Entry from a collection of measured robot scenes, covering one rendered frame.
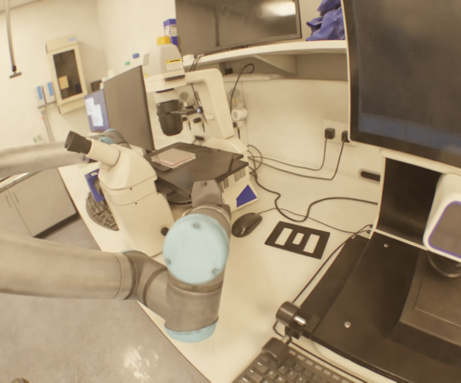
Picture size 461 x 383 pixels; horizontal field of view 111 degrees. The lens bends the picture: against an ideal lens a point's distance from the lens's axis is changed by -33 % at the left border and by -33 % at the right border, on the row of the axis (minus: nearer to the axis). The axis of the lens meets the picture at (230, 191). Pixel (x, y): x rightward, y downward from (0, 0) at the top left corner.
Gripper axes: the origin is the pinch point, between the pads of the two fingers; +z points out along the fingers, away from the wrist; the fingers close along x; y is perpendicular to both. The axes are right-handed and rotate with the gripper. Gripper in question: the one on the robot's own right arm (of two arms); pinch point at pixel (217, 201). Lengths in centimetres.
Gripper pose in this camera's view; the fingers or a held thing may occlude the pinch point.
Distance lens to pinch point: 67.2
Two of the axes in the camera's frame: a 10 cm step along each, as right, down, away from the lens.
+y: 1.1, 9.9, 0.7
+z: 0.5, -0.8, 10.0
